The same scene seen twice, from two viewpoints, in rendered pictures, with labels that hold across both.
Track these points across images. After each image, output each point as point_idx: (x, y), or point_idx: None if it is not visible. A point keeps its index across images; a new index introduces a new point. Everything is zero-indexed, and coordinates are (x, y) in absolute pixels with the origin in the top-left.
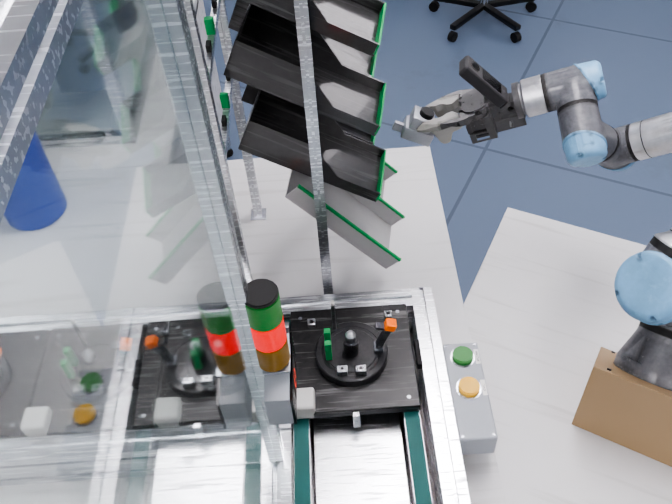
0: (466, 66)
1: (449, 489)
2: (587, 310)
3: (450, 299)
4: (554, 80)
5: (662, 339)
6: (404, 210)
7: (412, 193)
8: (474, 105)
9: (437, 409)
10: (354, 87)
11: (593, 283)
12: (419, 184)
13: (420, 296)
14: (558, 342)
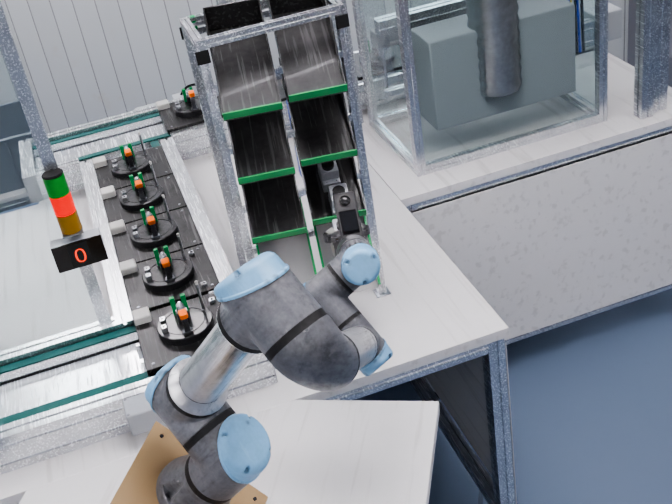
0: (334, 194)
1: (82, 402)
2: (312, 481)
3: (298, 390)
4: (346, 244)
5: (189, 455)
6: (401, 336)
7: (428, 335)
8: (338, 233)
9: (147, 382)
10: (282, 157)
11: (350, 481)
12: (443, 335)
13: None
14: (267, 467)
